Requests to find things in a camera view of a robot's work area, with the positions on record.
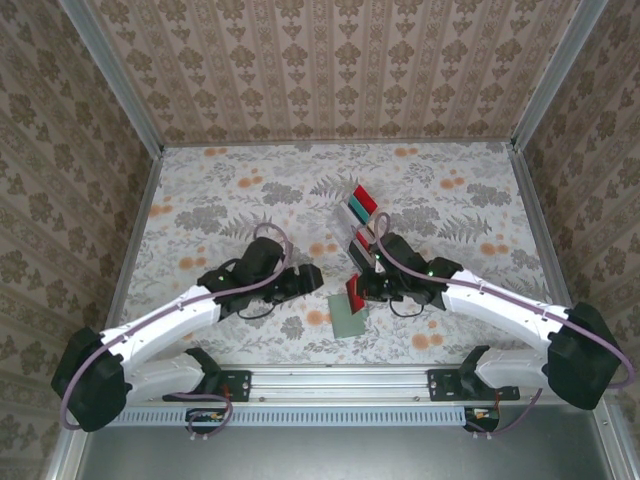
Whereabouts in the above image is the red card with dark stripe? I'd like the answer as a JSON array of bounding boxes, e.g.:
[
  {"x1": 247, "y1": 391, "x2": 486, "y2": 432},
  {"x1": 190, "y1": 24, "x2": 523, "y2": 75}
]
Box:
[{"x1": 344, "y1": 272, "x2": 370, "y2": 316}]

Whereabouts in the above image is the black card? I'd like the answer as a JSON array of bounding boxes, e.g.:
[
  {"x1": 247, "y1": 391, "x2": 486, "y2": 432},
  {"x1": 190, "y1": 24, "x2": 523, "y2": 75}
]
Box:
[{"x1": 348, "y1": 242, "x2": 374, "y2": 269}]

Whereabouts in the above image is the teal card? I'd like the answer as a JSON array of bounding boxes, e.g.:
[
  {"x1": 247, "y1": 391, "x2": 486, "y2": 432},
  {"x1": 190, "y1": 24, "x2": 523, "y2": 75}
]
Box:
[{"x1": 348, "y1": 193, "x2": 374, "y2": 221}]

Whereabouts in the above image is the clear acrylic card stand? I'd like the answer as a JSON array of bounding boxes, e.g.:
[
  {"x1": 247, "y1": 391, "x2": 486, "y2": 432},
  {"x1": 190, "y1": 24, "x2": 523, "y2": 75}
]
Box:
[{"x1": 325, "y1": 183, "x2": 389, "y2": 274}]

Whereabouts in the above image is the floral tablecloth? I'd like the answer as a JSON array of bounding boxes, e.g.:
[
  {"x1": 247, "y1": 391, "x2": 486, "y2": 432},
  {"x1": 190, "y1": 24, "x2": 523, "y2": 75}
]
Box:
[{"x1": 122, "y1": 142, "x2": 561, "y2": 366}]

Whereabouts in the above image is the black controller board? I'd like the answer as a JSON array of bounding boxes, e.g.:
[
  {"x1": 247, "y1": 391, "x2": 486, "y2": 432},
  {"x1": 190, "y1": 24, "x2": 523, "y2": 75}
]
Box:
[
  {"x1": 185, "y1": 407, "x2": 224, "y2": 431},
  {"x1": 463, "y1": 405, "x2": 501, "y2": 431}
]

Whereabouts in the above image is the grey metal plate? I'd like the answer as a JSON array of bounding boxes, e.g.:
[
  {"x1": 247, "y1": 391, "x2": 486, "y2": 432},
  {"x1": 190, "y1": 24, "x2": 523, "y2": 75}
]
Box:
[{"x1": 74, "y1": 424, "x2": 619, "y2": 480}]

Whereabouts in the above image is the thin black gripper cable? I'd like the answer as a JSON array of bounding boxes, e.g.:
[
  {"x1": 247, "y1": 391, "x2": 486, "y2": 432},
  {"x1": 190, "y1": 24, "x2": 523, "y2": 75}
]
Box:
[
  {"x1": 388, "y1": 297, "x2": 426, "y2": 319},
  {"x1": 237, "y1": 297, "x2": 276, "y2": 321}
]

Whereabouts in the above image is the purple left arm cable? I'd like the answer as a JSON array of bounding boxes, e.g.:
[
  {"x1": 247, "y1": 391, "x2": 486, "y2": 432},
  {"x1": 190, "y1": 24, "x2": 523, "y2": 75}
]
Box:
[{"x1": 59, "y1": 222, "x2": 294, "y2": 432}]

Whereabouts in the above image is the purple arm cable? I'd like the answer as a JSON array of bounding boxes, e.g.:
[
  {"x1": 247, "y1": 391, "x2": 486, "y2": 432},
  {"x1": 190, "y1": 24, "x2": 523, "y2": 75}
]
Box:
[
  {"x1": 59, "y1": 222, "x2": 294, "y2": 432},
  {"x1": 372, "y1": 212, "x2": 639, "y2": 391}
]

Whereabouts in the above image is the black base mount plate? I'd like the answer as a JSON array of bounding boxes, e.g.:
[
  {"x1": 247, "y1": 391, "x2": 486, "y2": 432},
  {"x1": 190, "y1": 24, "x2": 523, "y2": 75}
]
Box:
[
  {"x1": 162, "y1": 368, "x2": 251, "y2": 404},
  {"x1": 427, "y1": 368, "x2": 521, "y2": 403}
]

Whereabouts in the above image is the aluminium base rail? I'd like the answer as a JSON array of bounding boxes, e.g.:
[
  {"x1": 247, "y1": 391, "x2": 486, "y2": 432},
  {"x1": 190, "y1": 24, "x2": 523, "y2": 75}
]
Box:
[{"x1": 219, "y1": 364, "x2": 431, "y2": 404}]

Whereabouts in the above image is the aluminium side rail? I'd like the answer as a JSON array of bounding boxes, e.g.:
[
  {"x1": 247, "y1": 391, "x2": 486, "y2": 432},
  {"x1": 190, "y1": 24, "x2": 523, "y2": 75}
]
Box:
[
  {"x1": 44, "y1": 147, "x2": 166, "y2": 480},
  {"x1": 504, "y1": 142, "x2": 640, "y2": 480}
]

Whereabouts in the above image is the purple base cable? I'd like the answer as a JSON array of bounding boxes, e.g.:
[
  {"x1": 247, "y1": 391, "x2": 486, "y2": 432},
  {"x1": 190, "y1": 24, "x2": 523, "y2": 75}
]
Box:
[
  {"x1": 174, "y1": 392, "x2": 235, "y2": 444},
  {"x1": 469, "y1": 387, "x2": 544, "y2": 441}
]

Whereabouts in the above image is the white slotted cable duct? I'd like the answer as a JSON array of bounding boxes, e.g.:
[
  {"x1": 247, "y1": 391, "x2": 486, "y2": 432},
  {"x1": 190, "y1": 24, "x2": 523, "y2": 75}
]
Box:
[{"x1": 94, "y1": 405, "x2": 469, "y2": 427}]

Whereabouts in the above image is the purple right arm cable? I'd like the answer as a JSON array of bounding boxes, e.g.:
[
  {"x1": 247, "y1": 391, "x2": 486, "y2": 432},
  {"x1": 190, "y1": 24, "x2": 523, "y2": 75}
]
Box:
[{"x1": 372, "y1": 212, "x2": 639, "y2": 391}]

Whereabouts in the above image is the aluminium frame post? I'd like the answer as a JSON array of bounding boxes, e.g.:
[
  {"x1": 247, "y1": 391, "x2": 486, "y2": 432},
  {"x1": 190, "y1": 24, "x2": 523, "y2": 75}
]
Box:
[
  {"x1": 57, "y1": 0, "x2": 166, "y2": 154},
  {"x1": 509, "y1": 0, "x2": 609, "y2": 151}
]

